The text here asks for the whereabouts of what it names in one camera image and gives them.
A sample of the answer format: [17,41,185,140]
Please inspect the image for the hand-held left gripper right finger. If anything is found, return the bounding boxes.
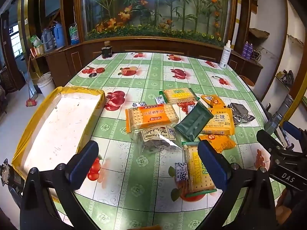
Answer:
[189,140,276,230]

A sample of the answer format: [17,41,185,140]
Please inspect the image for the dark ink bottle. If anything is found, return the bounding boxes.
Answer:
[101,41,113,58]

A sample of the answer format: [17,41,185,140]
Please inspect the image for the white spray bottle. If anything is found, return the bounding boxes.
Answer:
[219,39,232,69]

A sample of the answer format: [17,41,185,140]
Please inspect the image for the dark green packet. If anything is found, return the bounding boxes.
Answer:
[173,101,214,142]

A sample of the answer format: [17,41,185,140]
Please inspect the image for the dark bag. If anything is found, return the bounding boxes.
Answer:
[276,69,295,85]

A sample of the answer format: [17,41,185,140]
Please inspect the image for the small silver foil packet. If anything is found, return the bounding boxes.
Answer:
[227,102,256,127]

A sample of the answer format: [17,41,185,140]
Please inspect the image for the grey thermos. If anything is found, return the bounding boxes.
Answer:
[40,27,54,51]

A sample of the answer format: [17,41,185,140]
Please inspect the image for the small orange snack packet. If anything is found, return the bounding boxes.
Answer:
[199,134,237,153]
[201,94,226,109]

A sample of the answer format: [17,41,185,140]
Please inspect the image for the white tray with yellow tape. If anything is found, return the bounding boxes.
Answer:
[12,86,106,203]

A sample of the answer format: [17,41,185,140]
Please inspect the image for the orange box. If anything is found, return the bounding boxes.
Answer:
[30,44,46,57]

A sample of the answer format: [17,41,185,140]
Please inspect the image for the small electric motor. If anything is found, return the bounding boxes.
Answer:
[0,159,26,193]

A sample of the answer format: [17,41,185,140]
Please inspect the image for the silver metal tube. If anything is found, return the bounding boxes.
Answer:
[264,93,295,135]

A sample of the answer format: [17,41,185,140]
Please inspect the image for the wooden cabinet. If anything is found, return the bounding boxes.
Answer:
[31,36,263,87]

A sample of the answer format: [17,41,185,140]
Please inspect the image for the barred window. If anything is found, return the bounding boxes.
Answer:
[10,24,24,58]

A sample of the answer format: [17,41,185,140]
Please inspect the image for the red broom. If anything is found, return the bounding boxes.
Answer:
[25,55,39,107]

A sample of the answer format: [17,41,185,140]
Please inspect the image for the green bag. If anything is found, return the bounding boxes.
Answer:
[30,35,42,48]

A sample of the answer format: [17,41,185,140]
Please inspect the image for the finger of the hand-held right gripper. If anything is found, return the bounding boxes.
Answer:
[256,129,292,157]
[282,120,307,146]

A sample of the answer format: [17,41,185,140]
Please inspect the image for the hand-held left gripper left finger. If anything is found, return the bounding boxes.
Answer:
[20,140,101,230]

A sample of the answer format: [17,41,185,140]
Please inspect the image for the blue thermos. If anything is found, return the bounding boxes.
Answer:
[53,21,66,48]

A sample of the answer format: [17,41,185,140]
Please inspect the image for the green fruit print tablecloth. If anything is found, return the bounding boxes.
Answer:
[51,51,286,230]

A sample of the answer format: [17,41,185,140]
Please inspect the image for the yellow cracker pack green ends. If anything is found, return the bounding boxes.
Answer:
[163,88,200,104]
[182,141,217,195]

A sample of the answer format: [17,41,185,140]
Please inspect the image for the white plastic bucket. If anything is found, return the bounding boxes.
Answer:
[36,72,56,97]

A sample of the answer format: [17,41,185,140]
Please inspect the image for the clear packet with dark snack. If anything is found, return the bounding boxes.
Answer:
[133,124,183,152]

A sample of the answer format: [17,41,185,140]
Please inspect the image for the orange yellow biscuit pack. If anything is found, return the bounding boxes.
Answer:
[206,107,235,136]

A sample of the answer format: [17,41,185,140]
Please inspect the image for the orange cracker pack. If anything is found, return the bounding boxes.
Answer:
[125,104,180,133]

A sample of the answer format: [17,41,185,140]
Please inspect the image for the glass display with artificial flowers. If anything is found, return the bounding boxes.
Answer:
[74,0,240,48]

